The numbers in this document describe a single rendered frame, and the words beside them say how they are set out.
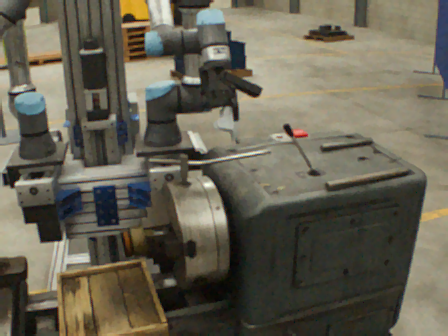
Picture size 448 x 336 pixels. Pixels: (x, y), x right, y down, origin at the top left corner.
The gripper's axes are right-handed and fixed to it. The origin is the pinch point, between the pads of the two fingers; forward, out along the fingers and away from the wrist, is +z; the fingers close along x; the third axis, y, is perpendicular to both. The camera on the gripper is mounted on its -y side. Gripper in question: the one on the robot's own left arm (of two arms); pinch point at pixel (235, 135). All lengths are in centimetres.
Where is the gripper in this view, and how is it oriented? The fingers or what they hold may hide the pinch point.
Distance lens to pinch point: 134.2
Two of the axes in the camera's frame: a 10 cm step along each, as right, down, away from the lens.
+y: -9.6, 1.5, -2.3
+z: 1.4, 9.9, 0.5
